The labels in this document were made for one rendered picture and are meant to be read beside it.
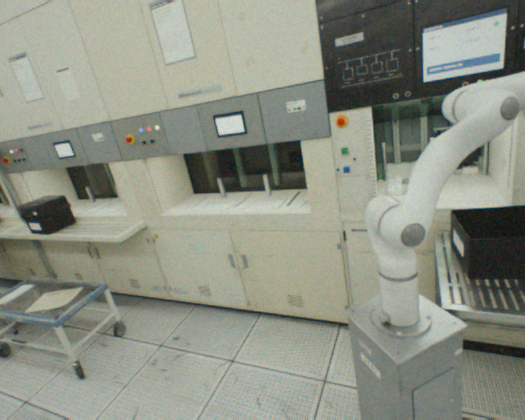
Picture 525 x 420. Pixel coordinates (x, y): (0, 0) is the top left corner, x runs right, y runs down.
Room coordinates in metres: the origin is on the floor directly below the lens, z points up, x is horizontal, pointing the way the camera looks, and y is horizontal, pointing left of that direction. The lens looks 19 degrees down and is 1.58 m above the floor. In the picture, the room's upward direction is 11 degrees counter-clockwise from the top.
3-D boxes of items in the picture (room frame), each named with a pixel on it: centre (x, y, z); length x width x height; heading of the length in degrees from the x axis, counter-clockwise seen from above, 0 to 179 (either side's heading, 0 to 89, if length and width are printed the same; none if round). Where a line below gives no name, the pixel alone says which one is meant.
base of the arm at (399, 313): (0.89, -0.38, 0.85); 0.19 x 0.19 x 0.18
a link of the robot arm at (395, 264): (0.92, -0.37, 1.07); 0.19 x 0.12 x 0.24; 3
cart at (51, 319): (2.14, 1.75, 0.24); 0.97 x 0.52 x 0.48; 65
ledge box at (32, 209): (2.64, 1.81, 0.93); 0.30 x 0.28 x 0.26; 60
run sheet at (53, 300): (2.03, 1.60, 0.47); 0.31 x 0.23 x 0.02; 84
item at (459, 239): (1.09, -0.87, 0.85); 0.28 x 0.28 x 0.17; 71
